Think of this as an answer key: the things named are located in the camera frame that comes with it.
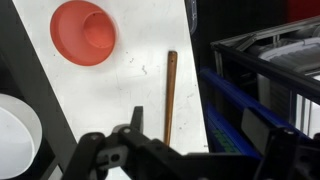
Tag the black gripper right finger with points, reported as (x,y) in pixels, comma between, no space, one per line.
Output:
(280,156)

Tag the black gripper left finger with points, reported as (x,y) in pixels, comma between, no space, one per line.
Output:
(90,156)

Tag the thin wooden stick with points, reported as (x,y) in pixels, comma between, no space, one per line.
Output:
(170,93)

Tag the blue storage bin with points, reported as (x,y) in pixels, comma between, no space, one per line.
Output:
(226,140)

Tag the blue bag with green print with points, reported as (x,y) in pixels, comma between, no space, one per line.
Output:
(233,96)

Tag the white bowl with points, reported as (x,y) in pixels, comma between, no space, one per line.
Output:
(16,136)

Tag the grey plastic bin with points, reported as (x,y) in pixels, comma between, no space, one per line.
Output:
(293,55)

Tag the red plastic cup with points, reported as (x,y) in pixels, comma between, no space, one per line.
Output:
(73,36)

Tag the red floor mat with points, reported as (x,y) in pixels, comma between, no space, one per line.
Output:
(303,10)

